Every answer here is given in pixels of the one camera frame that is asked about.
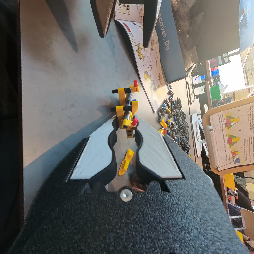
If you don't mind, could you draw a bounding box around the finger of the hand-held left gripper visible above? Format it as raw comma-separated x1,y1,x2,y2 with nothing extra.
89,0,117,38
142,0,162,48

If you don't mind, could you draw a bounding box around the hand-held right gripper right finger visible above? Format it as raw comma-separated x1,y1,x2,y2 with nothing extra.
135,117,183,185

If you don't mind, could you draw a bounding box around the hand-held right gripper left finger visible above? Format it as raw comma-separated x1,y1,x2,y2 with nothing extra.
70,116,118,186

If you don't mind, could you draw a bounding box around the small yellow brick assembly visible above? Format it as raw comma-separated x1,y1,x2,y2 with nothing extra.
111,80,140,139

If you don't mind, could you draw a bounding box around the pile of grey brick pieces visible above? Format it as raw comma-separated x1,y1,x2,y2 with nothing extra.
157,85,192,155

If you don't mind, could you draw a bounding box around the white metal stand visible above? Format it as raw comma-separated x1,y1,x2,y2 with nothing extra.
190,113,219,168

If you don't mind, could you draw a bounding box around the blue cardboard box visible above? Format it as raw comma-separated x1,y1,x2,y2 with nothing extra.
155,0,254,84

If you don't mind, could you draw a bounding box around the crumpled plastic bag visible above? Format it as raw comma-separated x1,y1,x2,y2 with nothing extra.
170,0,241,66

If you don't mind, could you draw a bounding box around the instruction booklet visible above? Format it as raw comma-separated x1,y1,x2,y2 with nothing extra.
114,0,169,113

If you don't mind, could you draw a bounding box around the printed paper sheet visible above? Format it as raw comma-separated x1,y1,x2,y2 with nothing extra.
209,102,254,172

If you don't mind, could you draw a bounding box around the green storage bin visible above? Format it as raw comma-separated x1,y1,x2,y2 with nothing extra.
210,85,222,100

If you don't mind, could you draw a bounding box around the black cable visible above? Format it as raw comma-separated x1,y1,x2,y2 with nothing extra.
185,63,202,105

